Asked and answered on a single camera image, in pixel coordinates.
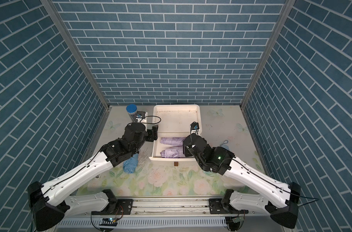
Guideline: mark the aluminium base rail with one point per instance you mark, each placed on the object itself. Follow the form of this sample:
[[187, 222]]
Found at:
[[149, 213]]

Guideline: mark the white plastic drawer cabinet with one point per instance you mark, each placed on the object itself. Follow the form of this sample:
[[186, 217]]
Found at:
[[176, 119]]

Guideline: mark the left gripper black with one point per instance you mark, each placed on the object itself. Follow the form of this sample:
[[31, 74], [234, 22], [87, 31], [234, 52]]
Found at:
[[152, 133]]

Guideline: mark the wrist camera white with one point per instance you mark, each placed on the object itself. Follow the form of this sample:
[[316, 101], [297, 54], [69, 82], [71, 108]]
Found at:
[[194, 128], [141, 117]]

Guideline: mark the purple umbrella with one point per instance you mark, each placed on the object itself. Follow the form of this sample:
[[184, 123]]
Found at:
[[173, 152], [172, 141]]

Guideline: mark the blue umbrella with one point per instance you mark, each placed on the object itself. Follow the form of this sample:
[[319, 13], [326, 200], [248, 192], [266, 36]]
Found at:
[[224, 144], [130, 165]]

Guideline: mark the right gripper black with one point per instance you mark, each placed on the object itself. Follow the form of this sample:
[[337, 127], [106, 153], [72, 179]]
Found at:
[[186, 150]]

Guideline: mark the white drawer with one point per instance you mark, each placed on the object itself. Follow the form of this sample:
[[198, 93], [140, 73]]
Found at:
[[156, 157]]

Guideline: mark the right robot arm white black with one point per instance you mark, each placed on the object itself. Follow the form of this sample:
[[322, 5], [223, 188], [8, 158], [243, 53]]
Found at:
[[278, 200]]

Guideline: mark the pencil tube blue lid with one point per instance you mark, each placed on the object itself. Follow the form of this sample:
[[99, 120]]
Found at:
[[132, 112]]

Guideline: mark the floral table mat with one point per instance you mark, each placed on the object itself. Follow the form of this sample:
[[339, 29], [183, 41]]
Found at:
[[150, 179]]

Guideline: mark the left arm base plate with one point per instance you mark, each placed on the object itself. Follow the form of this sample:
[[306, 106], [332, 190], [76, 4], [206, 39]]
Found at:
[[120, 207]]

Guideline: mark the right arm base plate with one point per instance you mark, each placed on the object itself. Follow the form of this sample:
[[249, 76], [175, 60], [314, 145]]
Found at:
[[220, 206]]

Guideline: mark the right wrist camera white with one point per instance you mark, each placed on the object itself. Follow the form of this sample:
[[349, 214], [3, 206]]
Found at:
[[194, 128]]

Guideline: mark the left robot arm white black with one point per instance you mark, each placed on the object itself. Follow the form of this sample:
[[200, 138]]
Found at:
[[52, 201]]

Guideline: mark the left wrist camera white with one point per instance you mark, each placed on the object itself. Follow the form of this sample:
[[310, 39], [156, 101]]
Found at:
[[141, 117]]

